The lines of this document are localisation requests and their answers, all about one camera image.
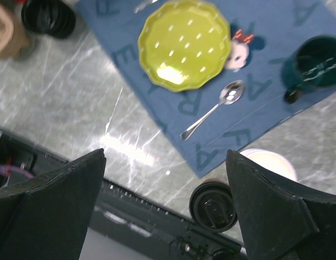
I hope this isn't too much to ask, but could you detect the brown paper cup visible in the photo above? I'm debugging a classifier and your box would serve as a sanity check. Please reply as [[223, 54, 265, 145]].
[[203, 178, 228, 187]]

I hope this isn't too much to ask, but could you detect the brown pulp cup carrier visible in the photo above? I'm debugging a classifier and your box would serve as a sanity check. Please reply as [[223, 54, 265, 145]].
[[0, 3, 31, 60]]

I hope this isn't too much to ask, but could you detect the black cup lid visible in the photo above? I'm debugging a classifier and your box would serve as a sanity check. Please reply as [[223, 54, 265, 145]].
[[189, 183, 238, 233]]

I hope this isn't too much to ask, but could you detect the stack of brown paper cups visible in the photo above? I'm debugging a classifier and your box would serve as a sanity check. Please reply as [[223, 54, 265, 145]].
[[240, 148, 297, 182]]

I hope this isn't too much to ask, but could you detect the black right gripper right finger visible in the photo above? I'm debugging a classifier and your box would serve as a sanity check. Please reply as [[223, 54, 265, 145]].
[[226, 150, 336, 259]]

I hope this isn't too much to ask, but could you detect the blue letter print cloth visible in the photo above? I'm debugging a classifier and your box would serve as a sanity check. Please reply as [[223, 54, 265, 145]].
[[76, 1, 336, 177]]

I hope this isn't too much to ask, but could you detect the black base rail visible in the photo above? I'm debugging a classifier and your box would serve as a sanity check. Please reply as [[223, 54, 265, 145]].
[[0, 129, 247, 259]]

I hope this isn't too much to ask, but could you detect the silver spoon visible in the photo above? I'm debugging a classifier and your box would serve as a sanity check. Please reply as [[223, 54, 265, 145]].
[[180, 80, 245, 140]]

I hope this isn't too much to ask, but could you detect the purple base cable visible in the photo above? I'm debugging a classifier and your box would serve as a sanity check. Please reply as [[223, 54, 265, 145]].
[[0, 165, 35, 179]]

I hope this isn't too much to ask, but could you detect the stack of black lids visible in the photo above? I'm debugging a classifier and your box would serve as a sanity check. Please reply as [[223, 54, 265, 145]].
[[21, 0, 76, 39]]

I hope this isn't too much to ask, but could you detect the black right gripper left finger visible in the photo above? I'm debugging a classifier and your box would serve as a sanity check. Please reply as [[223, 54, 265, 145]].
[[0, 148, 106, 259]]

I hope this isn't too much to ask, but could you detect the dark green mug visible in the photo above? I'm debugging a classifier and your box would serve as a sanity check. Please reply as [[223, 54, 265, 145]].
[[281, 35, 336, 103]]

